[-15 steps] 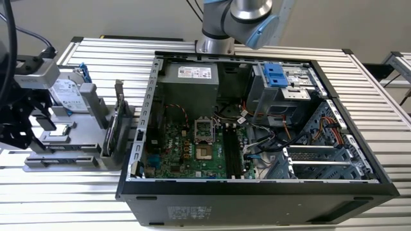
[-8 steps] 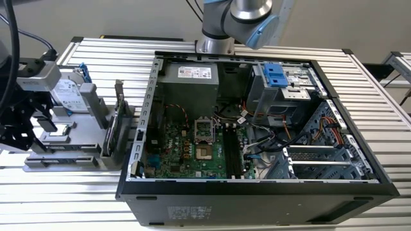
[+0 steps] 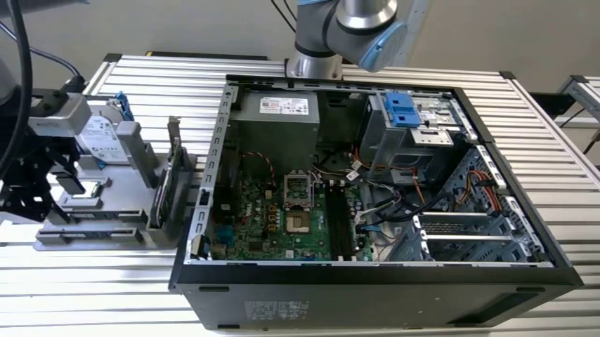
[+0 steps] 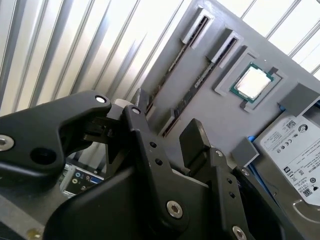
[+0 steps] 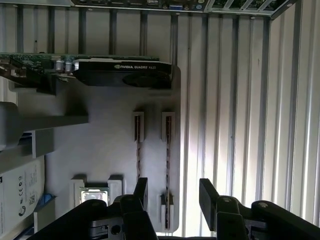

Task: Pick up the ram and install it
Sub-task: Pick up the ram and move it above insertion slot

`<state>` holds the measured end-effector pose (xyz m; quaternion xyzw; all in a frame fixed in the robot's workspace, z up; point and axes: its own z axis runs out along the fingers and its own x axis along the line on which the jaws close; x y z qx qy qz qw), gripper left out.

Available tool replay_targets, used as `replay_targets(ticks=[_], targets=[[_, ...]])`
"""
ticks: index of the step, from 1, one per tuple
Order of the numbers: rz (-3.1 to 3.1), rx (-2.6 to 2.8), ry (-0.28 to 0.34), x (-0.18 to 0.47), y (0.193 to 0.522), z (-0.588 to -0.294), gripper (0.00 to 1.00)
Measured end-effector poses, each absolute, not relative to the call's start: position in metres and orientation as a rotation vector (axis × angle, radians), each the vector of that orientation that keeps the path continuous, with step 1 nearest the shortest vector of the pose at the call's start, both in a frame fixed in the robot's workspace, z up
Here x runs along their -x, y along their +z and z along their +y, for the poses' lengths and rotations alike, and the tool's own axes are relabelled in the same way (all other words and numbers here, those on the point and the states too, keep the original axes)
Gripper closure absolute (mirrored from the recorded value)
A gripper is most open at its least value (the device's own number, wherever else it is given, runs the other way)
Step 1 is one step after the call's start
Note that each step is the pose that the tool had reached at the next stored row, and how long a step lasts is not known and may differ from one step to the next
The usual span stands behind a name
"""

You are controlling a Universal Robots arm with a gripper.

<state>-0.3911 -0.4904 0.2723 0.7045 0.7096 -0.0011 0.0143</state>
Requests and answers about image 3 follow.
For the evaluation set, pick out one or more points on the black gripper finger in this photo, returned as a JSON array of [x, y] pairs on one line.
[[66, 182], [23, 196]]

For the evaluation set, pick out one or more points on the long dark RAM stick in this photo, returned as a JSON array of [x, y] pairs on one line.
[[94, 233], [103, 212]]

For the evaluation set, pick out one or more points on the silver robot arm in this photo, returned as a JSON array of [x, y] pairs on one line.
[[356, 17]]

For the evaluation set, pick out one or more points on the black RAM slot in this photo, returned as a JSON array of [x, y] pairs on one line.
[[345, 221], [332, 221], [338, 221], [350, 221]]

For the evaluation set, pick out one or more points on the silver CPU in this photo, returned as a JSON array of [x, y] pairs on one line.
[[91, 189]]

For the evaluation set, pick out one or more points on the grey parts rack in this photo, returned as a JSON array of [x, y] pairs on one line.
[[122, 182]]

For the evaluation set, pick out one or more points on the hard disk in blue carrier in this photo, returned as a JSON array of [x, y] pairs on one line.
[[110, 140]]

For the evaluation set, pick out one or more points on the graphics card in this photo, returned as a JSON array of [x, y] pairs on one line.
[[163, 196]]

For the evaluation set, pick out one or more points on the black blue plastic tab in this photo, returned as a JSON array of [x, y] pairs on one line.
[[199, 247]]

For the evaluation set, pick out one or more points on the blue expansion slot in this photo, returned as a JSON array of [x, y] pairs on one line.
[[225, 235]]

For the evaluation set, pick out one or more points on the green motherboard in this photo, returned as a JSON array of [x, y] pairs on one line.
[[258, 217]]

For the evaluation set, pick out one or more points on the grey power supply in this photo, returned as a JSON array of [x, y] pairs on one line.
[[277, 140]]

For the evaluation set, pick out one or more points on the CPU socket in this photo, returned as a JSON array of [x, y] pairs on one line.
[[298, 223]]

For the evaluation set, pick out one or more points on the grey metal drive cage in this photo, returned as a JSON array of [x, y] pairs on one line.
[[389, 147]]

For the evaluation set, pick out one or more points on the blue plastic drive latch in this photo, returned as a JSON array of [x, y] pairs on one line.
[[398, 109]]

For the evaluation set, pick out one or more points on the black PC case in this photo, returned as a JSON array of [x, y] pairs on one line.
[[374, 305]]

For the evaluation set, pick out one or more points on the silver disk bay cage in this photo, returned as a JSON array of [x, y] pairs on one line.
[[468, 238]]

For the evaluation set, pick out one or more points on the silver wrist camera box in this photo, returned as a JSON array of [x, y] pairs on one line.
[[58, 116]]

